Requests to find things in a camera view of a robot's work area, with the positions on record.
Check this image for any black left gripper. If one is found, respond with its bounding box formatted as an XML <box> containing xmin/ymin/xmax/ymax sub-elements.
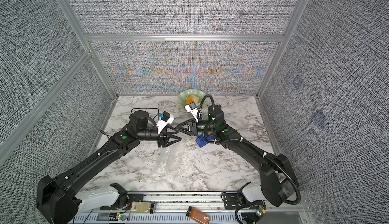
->
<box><xmin>137</xmin><ymin>125</ymin><xmax>182</xmax><ymax>148</ymax></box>

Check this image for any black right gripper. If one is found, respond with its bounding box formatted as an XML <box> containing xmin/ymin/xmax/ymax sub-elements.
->
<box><xmin>177</xmin><ymin>118</ymin><xmax>219</xmax><ymax>139</ymax></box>

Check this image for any blue tape dispenser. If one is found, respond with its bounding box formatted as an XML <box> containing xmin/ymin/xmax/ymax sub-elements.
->
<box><xmin>196</xmin><ymin>135</ymin><xmax>214</xmax><ymax>148</ymax></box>

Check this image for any clear bubble wrap sheet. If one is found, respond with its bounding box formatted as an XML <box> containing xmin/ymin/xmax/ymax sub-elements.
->
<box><xmin>154</xmin><ymin>146</ymin><xmax>181</xmax><ymax>179</ymax></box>

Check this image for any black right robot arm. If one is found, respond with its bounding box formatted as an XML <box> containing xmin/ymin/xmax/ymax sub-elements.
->
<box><xmin>176</xmin><ymin>119</ymin><xmax>301</xmax><ymax>206</ymax></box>

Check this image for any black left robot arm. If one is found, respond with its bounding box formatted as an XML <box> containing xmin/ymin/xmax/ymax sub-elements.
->
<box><xmin>36</xmin><ymin>110</ymin><xmax>181</xmax><ymax>224</ymax></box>

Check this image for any orange bread roll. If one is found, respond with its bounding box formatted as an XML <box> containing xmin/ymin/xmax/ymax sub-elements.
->
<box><xmin>185</xmin><ymin>94</ymin><xmax>200</xmax><ymax>105</ymax></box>

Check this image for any green scalloped plate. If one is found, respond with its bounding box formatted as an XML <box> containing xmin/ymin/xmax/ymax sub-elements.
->
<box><xmin>178</xmin><ymin>89</ymin><xmax>206</xmax><ymax>107</ymax></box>

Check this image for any beige electronics box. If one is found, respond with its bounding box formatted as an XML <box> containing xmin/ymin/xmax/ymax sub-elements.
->
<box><xmin>130</xmin><ymin>202</ymin><xmax>155</xmax><ymax>214</ymax></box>

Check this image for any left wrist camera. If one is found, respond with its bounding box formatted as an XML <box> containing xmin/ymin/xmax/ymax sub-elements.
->
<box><xmin>157</xmin><ymin>111</ymin><xmax>174</xmax><ymax>134</ymax></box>

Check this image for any aluminium front rail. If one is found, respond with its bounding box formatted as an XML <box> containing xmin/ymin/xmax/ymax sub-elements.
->
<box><xmin>67</xmin><ymin>187</ymin><xmax>314</xmax><ymax>224</ymax></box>

